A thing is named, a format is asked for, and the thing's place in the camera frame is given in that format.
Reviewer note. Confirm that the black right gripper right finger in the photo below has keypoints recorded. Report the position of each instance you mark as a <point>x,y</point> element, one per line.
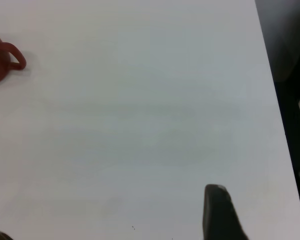
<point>220,217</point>

